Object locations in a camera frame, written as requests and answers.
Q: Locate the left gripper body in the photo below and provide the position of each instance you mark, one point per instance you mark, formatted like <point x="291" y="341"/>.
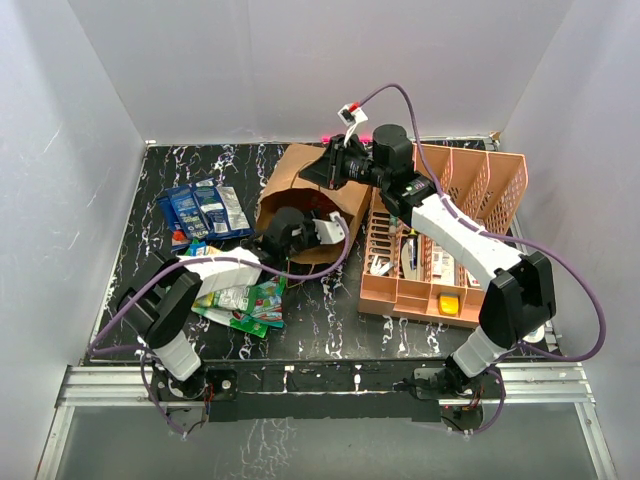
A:
<point x="307" y="237"/>

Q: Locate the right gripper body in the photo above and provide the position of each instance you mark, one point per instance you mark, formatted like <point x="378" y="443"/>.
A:
<point x="353" y="166"/>

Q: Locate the brown paper bag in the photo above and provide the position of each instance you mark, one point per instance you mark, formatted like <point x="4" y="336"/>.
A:
<point x="285" y="188"/>

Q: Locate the dark blue chips bag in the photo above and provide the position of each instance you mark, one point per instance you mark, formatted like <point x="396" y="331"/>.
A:
<point x="220" y="209"/>

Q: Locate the Fox's mint candy bag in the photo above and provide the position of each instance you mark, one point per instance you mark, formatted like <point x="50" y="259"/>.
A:
<point x="261" y="308"/>

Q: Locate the green red snack packet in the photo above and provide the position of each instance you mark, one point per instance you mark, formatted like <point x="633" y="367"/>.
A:
<point x="239" y="298"/>

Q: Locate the blue snack bar wrapper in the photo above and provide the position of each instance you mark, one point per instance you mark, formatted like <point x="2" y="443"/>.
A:
<point x="197" y="248"/>

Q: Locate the blue white snack pack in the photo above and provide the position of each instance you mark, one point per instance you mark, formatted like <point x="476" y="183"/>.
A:
<point x="188" y="213"/>

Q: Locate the pink plastic desk organizer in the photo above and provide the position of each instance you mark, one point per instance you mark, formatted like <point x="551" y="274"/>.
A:
<point x="485" y="187"/>

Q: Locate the blue Burts chips bag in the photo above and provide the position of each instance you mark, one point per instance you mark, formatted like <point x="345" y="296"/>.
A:
<point x="179" y="240"/>

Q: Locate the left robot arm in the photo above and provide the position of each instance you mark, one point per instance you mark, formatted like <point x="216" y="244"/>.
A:
<point x="160" y="298"/>

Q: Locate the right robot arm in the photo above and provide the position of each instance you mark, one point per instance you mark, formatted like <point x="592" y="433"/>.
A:
<point x="519" y="288"/>

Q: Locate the yellow sticky note pad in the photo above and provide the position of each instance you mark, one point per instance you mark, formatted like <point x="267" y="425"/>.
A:
<point x="448" y="304"/>

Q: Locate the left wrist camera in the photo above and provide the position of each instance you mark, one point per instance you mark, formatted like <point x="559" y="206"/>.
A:
<point x="330" y="232"/>

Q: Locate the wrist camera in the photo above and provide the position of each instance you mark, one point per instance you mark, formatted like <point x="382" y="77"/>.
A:
<point x="330" y="232"/>
<point x="353" y="117"/>

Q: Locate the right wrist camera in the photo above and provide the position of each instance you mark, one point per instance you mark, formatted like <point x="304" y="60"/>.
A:
<point x="353" y="117"/>

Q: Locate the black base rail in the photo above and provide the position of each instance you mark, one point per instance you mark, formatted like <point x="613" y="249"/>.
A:
<point x="342" y="389"/>

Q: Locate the aluminium frame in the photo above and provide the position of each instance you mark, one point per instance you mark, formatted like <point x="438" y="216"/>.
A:
<point x="526" y="383"/>

